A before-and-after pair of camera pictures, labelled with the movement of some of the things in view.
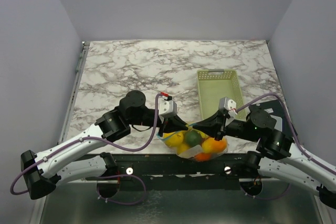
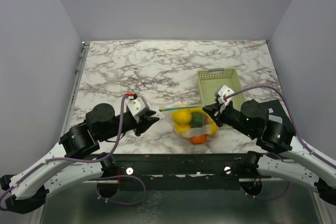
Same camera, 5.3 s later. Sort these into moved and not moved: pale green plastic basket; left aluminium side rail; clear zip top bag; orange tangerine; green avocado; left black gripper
Moved: clear zip top bag; green avocado; orange tangerine; left black gripper
Not moved: pale green plastic basket; left aluminium side rail
